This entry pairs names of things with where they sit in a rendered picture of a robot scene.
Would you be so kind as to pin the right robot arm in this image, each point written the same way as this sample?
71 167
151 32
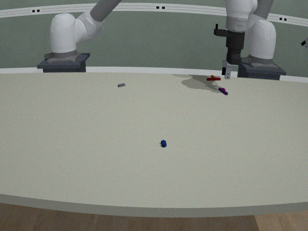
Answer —
66 31

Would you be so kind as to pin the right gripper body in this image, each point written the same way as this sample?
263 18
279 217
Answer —
235 38

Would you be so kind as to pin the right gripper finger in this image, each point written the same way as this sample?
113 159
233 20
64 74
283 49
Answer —
224 67
228 70

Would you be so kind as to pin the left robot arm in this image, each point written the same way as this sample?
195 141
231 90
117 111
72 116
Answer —
261 37

